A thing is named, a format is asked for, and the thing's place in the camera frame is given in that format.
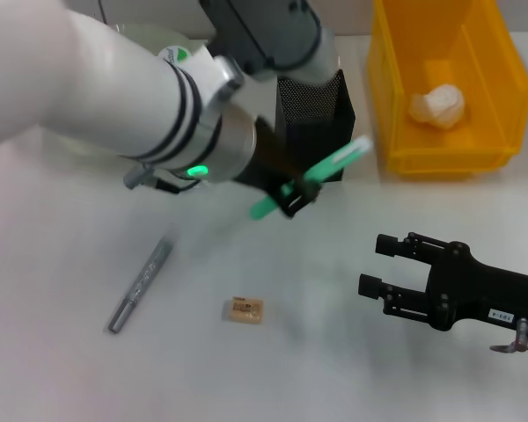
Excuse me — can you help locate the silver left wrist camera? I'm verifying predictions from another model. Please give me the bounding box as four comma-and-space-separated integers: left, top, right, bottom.
200, 0, 341, 88

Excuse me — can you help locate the black mesh pen holder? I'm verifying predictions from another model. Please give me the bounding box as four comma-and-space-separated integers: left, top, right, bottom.
272, 68, 356, 194

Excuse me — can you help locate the mint green pen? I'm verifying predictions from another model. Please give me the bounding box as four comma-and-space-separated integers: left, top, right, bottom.
249, 135, 374, 222

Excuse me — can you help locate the right gripper cable with plugs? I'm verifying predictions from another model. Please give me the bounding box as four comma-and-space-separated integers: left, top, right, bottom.
488, 318, 528, 355

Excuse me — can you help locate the pale green wavy fruit plate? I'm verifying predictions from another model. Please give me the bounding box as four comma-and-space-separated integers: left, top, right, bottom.
114, 24, 195, 50

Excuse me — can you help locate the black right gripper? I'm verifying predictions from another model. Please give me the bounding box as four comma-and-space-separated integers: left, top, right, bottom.
358, 230, 528, 339

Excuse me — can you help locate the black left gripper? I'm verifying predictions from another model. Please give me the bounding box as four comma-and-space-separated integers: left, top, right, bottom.
234, 120, 326, 220

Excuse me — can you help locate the small tan eraser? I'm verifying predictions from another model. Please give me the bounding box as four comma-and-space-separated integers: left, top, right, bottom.
223, 295, 265, 326

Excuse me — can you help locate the grey marker pen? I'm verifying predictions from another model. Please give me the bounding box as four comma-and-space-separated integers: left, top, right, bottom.
107, 236, 172, 334

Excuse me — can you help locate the clear green-label water bottle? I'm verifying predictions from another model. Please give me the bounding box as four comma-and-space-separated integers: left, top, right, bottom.
158, 45, 191, 68

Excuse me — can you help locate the white paper ball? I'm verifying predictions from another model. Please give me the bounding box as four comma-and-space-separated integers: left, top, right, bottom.
407, 83, 467, 131

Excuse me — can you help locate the yellow plastic bin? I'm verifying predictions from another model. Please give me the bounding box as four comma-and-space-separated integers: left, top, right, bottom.
367, 0, 528, 178

